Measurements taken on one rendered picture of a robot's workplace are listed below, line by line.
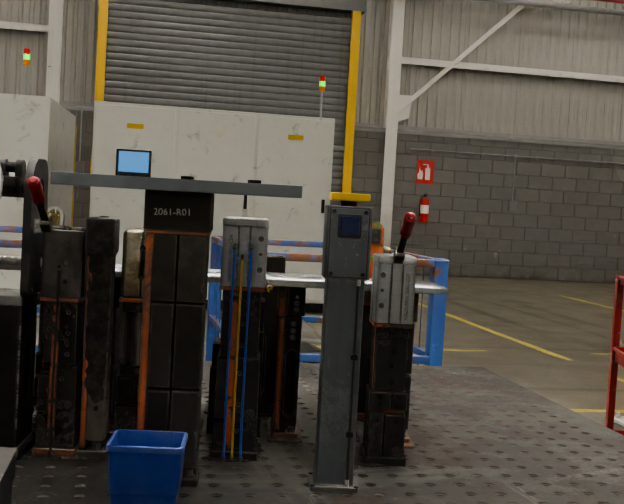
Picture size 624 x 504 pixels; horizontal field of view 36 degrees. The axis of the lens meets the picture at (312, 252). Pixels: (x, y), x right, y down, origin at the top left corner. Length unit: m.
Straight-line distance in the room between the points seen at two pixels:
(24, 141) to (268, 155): 2.36
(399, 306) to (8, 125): 8.22
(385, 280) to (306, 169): 8.21
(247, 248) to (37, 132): 8.08
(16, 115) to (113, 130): 0.91
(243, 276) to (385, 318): 0.25
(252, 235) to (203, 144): 8.08
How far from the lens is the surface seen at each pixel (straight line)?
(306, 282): 1.74
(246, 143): 9.73
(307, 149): 9.84
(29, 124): 9.65
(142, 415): 1.50
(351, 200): 1.47
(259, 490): 1.52
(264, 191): 1.42
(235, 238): 1.61
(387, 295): 1.64
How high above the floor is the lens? 1.14
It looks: 3 degrees down
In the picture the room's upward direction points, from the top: 3 degrees clockwise
